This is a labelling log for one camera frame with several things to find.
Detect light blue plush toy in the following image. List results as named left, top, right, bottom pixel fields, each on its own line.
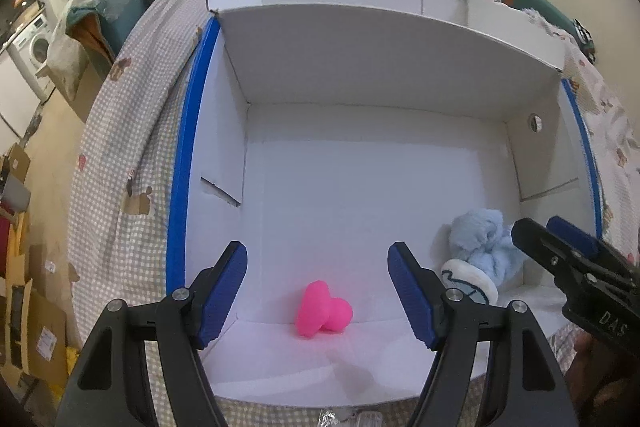
left=440, top=208, right=525, bottom=306

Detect clear plastic bag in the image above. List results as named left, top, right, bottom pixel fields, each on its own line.
left=317, top=409, right=384, bottom=427

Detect pink rubber toy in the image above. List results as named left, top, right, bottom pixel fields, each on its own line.
left=294, top=281, right=354, bottom=338

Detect cardboard boxes on floor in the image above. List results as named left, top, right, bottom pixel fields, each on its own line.
left=1, top=143, right=68, bottom=398

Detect blue white cardboard box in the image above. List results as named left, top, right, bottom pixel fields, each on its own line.
left=166, top=0, right=603, bottom=407

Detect white kitchen cabinet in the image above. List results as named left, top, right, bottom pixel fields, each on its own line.
left=0, top=52, right=40, bottom=138

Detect white washing machine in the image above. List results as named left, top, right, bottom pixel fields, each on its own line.
left=9, top=13, right=54, bottom=103

